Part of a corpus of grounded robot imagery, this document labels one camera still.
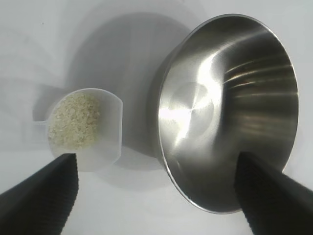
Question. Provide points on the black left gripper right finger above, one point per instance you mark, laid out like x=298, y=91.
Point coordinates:
x=274, y=200

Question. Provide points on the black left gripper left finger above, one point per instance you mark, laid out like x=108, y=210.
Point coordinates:
x=41, y=195

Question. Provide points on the white rice grains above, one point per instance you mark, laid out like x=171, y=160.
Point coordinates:
x=73, y=120

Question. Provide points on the clear plastic measuring cup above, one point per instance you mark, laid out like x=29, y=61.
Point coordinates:
x=107, y=132

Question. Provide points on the stainless steel mixing bowl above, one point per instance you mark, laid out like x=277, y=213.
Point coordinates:
x=220, y=117

